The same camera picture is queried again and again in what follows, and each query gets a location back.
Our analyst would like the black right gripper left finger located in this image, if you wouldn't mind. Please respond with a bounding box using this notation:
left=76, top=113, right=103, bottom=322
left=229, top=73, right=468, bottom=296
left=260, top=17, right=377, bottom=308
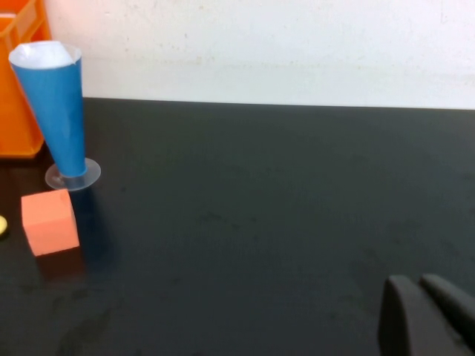
left=377, top=275, right=473, bottom=356

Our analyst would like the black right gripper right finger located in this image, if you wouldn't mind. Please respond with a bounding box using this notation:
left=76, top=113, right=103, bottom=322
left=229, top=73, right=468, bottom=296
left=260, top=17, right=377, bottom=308
left=419, top=273, right=475, bottom=352

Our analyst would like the orange plastic cutlery crate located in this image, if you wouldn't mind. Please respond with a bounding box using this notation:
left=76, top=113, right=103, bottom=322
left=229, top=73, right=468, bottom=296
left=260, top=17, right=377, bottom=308
left=0, top=0, right=52, bottom=159

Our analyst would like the blue paper cone cup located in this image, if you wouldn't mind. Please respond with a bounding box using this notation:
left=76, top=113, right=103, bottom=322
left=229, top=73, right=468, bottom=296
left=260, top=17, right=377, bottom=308
left=8, top=42, right=102, bottom=192

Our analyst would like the orange foam cube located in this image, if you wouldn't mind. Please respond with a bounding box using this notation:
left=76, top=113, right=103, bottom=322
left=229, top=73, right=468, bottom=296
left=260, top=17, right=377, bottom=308
left=21, top=188, right=80, bottom=257

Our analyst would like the blue paper cone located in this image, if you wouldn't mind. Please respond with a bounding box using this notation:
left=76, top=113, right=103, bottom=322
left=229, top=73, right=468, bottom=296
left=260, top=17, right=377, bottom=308
left=8, top=42, right=88, bottom=178

